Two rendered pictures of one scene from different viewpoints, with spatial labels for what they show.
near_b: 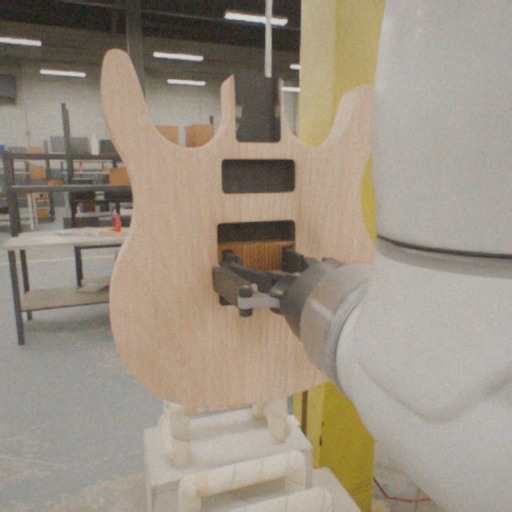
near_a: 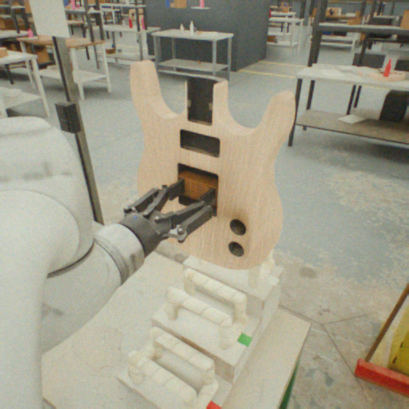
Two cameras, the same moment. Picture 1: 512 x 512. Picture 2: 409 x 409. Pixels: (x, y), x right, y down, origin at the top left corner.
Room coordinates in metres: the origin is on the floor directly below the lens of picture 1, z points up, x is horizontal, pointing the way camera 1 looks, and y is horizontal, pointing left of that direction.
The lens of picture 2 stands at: (0.14, -0.49, 1.82)
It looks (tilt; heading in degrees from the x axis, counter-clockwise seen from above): 33 degrees down; 51
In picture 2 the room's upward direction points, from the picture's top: straight up
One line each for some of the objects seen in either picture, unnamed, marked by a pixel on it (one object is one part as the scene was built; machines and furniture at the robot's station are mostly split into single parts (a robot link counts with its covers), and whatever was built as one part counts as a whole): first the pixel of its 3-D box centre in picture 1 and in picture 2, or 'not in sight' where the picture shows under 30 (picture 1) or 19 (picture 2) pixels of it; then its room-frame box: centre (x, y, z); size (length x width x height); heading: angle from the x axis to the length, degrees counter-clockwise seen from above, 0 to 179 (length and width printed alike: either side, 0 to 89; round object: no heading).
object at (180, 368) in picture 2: not in sight; (174, 381); (0.38, -0.05, 0.94); 0.27 x 0.15 x 0.01; 110
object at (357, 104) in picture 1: (345, 122); (270, 117); (0.57, -0.12, 1.63); 0.07 x 0.04 x 0.09; 109
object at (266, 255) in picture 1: (254, 260); (200, 187); (0.52, 0.00, 1.46); 0.10 x 0.03 x 0.05; 109
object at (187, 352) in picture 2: not in sight; (180, 348); (0.42, -0.04, 1.04); 0.20 x 0.03 x 0.03; 109
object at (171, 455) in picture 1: (170, 436); not in sight; (0.65, 0.14, 1.12); 0.11 x 0.03 x 0.03; 20
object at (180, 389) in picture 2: not in sight; (160, 375); (0.34, -0.07, 1.04); 0.20 x 0.03 x 0.03; 109
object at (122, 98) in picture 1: (137, 105); (151, 89); (0.49, 0.13, 1.64); 0.07 x 0.04 x 0.10; 109
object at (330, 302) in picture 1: (369, 330); (114, 253); (0.28, -0.08, 1.46); 0.09 x 0.06 x 0.09; 109
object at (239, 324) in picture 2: not in sight; (236, 330); (0.56, -0.09, 1.04); 0.11 x 0.03 x 0.03; 20
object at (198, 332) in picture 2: not in sight; (205, 329); (0.53, 0.00, 0.98); 0.27 x 0.16 x 0.09; 110
